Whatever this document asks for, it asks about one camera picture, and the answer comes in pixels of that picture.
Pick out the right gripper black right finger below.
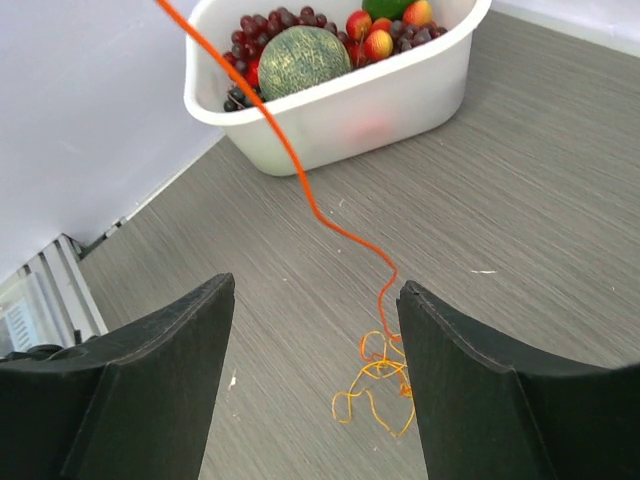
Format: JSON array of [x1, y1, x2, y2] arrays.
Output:
[[397, 281, 639, 480]]

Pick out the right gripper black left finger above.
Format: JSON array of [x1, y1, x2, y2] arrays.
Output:
[[1, 273, 235, 480]]

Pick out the black grape bunch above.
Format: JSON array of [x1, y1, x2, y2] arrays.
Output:
[[223, 86, 254, 113]]

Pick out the green striped melon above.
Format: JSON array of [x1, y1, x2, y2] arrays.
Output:
[[258, 26, 352, 101]]

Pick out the dark red grape bunch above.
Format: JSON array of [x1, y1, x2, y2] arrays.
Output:
[[223, 6, 349, 87]]

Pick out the red yellow peaches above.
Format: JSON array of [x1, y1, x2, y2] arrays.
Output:
[[345, 1, 447, 69]]

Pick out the green lime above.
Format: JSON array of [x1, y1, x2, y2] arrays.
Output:
[[361, 0, 415, 20]]

